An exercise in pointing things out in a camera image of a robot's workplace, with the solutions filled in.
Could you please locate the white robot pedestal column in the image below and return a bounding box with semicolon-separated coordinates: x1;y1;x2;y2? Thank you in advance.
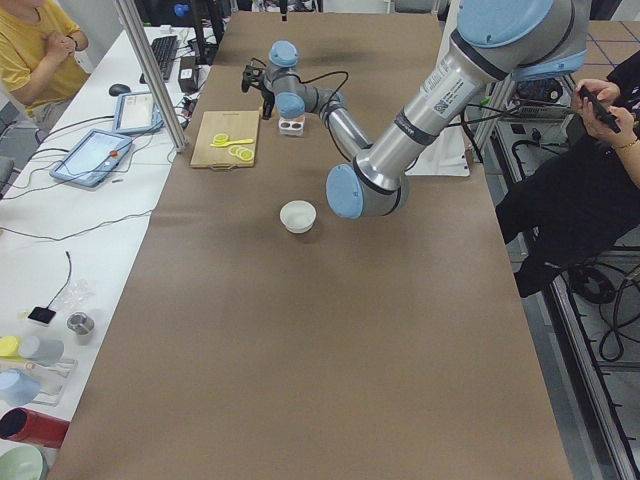
407;0;470;177

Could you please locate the blue teach pendant near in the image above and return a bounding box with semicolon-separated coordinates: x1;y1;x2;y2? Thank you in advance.
50;129;133;188

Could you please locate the wooden cutting board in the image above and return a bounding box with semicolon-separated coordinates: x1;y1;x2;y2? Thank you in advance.
190;110;260;170

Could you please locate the black computer mouse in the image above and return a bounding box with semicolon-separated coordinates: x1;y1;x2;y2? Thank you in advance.
108;83;131;97

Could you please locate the small black square pad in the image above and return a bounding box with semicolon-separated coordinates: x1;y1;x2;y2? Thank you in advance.
27;306;57;325

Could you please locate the lemon slice near knife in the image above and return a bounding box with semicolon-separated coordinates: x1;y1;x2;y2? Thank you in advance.
211;133;230;146

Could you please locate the person in yellow shirt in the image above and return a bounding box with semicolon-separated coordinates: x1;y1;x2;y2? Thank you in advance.
1;0;89;131

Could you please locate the yellow plastic cup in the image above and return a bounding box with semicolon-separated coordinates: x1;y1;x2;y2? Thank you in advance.
0;336;21;358

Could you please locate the black power adapter box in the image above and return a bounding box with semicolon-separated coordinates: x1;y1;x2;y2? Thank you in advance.
178;56;200;94

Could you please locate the aluminium frame post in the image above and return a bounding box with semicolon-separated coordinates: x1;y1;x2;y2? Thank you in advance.
113;0;187;153

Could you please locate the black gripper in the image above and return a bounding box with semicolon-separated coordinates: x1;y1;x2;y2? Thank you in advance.
261;90;275;120

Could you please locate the blue teach pendant far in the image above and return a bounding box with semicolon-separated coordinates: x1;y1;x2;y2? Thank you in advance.
112;92;163;135

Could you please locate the blue teach pendant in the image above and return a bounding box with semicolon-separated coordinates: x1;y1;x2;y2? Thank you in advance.
112;92;163;135
50;129;133;188

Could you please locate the grey plastic cup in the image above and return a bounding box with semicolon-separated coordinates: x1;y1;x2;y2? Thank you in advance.
18;336;64;366

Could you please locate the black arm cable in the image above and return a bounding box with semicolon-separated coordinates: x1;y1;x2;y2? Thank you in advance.
249;58;350;109

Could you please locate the pale green bowl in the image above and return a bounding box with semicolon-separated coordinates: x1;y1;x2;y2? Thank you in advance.
1;445;48;480

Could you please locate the person in black shirt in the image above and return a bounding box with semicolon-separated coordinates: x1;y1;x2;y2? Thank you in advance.
495;55;639;298

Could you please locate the black smartphone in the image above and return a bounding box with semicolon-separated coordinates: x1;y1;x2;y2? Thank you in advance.
579;86;620;133

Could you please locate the white bowl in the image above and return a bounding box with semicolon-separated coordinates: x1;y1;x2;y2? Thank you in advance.
279;200;317;234

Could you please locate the clear plastic egg box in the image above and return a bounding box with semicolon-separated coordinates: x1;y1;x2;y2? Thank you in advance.
278;115;305;137

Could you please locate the steel cup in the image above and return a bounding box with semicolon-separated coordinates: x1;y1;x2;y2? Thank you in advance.
66;312;95;345

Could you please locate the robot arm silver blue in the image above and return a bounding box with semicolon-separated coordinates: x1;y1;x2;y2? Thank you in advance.
257;1;591;219

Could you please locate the black keyboard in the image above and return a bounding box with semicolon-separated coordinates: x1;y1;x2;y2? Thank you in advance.
151;35;179;82

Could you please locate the red cylinder bottle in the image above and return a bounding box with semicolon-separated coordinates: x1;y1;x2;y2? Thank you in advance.
1;407;70;449

